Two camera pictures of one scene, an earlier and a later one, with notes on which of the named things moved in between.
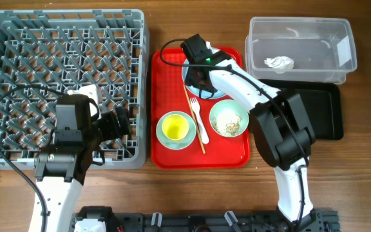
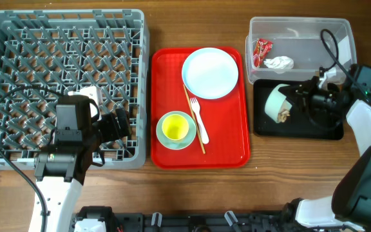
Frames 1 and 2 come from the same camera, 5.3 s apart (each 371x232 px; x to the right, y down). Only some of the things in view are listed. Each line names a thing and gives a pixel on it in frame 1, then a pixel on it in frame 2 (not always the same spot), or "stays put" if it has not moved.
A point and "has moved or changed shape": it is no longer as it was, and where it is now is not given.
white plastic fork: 196,107 stays put
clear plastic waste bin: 301,49 stays put
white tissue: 280,64 stays put
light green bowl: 228,118 has moved or changed shape
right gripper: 190,80 -> 300,97
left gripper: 114,130 stays put
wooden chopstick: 194,120 stays put
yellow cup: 175,127 stays put
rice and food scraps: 227,123 has moved or changed shape
